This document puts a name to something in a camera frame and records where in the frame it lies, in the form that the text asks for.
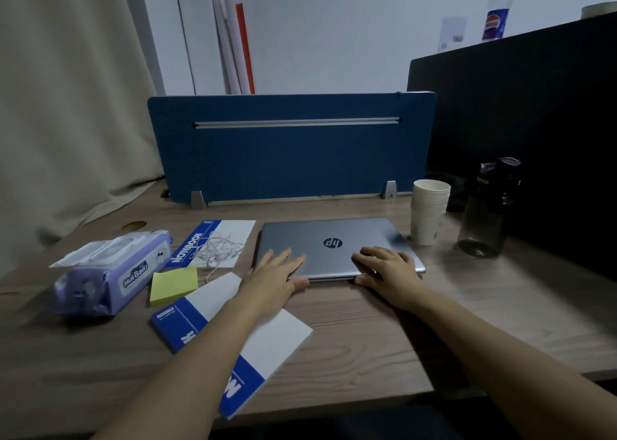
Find white wired earphones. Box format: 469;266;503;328
195;231;246;284

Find black partition panel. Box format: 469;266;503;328
407;11;617;281

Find white paper cup stack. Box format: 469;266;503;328
410;211;445;247
411;179;452;214

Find purple wet wipes pack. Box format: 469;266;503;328
49;230;174;318

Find person's left hand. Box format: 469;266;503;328
236;247;310;318

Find red rolled tube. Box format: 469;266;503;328
235;2;256;95

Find clear bottle with blue label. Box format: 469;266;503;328
481;0;515;43

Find dark translucent water bottle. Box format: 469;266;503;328
456;157;523;259

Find person's right forearm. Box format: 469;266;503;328
402;285;617;440

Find beige curtain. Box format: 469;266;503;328
0;0;165;279

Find person's right hand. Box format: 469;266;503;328
350;245;425;313

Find pale bowl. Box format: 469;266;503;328
580;2;617;20

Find person's left forearm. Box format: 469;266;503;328
91;290;285;440

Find yellow sticky note pad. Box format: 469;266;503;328
149;265;199;306

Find silver laptop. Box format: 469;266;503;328
254;218;427;281

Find blue desk divider panel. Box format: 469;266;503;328
147;91;438;205

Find blue and white notebook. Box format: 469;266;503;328
150;272;314;420
165;220;257;270

